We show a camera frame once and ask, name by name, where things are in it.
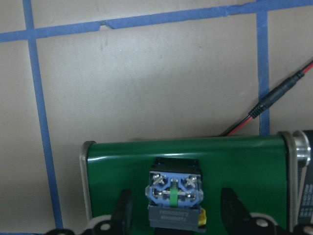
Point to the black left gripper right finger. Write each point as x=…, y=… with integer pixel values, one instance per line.
x=235, y=216

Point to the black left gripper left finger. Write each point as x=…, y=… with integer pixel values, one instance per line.
x=122, y=216

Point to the green push button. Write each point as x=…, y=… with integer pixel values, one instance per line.
x=175, y=194

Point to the green conveyor belt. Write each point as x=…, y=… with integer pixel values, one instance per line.
x=262, y=170

